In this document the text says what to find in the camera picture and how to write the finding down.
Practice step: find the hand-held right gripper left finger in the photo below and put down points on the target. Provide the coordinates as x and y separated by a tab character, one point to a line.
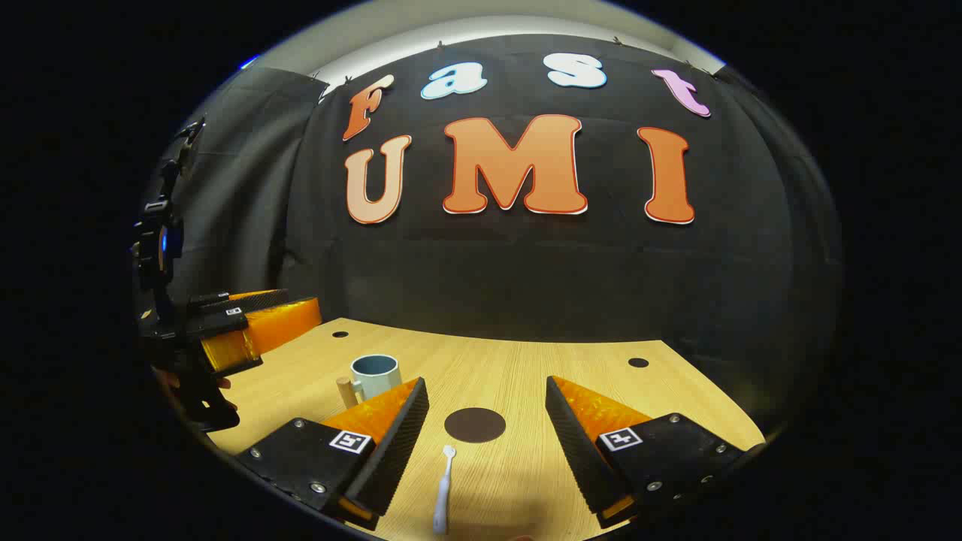
398	443

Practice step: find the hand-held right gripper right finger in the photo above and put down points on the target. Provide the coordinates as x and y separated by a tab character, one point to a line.
575	443

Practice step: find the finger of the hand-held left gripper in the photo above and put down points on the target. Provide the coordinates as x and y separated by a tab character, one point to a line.
248	299
225	352

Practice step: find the white toothbrush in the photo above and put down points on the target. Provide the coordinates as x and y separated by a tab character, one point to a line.
443	496

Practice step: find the light blue cup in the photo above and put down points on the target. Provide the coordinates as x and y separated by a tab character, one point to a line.
376	376

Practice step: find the dark round coaster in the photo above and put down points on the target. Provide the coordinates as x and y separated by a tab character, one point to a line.
475	425

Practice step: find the wooden desktop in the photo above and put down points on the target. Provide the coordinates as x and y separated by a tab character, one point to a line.
496	376

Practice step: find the black backdrop cloth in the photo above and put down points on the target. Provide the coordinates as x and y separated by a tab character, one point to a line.
526	270

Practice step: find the bright lamp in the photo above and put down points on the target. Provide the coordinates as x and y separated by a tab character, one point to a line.
249	61

